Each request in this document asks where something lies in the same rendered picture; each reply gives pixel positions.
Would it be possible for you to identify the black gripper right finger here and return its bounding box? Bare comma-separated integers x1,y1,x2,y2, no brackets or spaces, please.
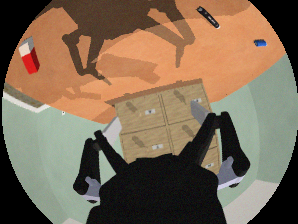
162,100,250,190

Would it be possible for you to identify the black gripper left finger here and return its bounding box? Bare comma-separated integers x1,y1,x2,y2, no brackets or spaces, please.
73,116,143,204

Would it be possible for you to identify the wooden drawer front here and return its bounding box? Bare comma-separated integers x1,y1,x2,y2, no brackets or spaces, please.
201,149,219,174
122,128,171,164
117,94,165,134
169,121,217,155
161,85,210,126

